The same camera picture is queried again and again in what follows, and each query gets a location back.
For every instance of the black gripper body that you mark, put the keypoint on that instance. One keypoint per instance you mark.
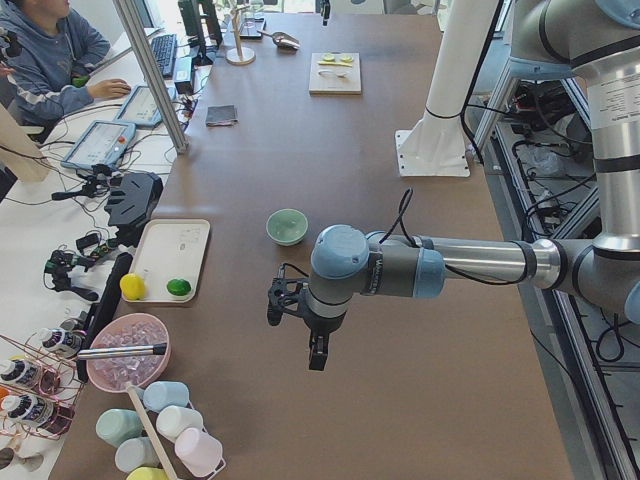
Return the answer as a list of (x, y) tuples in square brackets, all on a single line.
[(323, 325)]

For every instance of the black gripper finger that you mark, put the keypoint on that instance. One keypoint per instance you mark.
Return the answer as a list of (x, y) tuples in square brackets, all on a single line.
[(317, 360)]

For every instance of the green ceramic bowl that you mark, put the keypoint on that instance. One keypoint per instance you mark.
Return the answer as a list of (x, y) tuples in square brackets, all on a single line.
[(287, 227)]

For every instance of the white plastic spoon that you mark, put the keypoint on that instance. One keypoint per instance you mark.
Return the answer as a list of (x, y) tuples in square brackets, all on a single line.
[(324, 73)]

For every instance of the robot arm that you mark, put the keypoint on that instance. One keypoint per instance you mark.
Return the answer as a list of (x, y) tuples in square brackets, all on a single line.
[(595, 40)]

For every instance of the pink bowl with ice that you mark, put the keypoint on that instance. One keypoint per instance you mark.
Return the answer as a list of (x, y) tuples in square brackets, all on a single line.
[(111, 374)]

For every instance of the green lime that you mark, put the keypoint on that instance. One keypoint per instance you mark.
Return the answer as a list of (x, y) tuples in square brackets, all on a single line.
[(178, 287)]

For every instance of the pink plastic cup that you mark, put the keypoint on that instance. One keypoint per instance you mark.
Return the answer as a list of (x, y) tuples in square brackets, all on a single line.
[(200, 452)]

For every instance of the blue plastic cup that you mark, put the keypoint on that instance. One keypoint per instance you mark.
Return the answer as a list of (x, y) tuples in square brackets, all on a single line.
[(161, 394)]

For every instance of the cream plastic tray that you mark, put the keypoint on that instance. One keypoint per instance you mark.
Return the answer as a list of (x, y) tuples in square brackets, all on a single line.
[(170, 248)]

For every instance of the yellow lemon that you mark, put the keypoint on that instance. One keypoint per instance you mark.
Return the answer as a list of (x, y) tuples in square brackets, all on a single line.
[(132, 287)]

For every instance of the green plastic cup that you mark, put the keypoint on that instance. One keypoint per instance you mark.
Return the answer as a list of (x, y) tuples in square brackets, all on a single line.
[(115, 426)]

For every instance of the grey folded cloth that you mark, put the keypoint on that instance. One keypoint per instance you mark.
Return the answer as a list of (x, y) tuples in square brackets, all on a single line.
[(222, 115)]

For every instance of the wooden cutting board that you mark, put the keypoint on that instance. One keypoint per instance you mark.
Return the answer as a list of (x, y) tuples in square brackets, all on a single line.
[(333, 86)]

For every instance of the yellow plastic knife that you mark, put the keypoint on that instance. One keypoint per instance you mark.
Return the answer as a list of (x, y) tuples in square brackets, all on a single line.
[(335, 63)]

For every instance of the teach pendant tablet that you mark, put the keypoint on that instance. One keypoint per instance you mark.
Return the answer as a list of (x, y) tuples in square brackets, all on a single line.
[(103, 143), (140, 108)]

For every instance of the wooden mug tree stand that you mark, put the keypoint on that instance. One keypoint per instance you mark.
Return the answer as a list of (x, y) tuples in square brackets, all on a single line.
[(238, 55)]

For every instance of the metal scoop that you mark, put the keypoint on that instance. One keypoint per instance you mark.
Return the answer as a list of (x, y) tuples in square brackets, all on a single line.
[(282, 40)]

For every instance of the black keyboard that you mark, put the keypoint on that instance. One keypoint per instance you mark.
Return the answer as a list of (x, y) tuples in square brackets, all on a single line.
[(164, 49)]

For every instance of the seated person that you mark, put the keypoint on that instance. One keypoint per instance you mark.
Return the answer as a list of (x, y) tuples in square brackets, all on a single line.
[(59, 51)]

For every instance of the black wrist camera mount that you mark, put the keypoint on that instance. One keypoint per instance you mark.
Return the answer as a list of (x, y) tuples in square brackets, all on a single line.
[(284, 294)]

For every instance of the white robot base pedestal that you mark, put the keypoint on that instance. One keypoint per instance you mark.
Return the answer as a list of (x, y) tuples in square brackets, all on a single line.
[(436, 145)]

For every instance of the aluminium frame post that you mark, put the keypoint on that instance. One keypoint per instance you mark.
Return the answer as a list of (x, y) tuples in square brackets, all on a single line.
[(146, 60)]

